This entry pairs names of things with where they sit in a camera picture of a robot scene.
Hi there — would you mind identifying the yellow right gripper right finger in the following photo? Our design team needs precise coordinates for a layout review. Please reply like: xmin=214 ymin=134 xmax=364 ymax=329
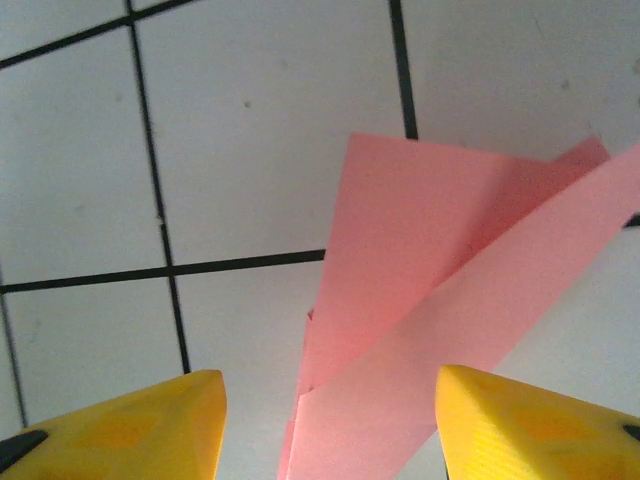
xmin=434 ymin=364 xmax=640 ymax=480

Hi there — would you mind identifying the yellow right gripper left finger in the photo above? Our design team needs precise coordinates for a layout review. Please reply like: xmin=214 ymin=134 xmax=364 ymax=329
xmin=0 ymin=369 xmax=228 ymax=480

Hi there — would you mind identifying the pink cloth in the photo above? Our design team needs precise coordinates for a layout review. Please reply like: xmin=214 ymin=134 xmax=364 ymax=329
xmin=275 ymin=132 xmax=640 ymax=480

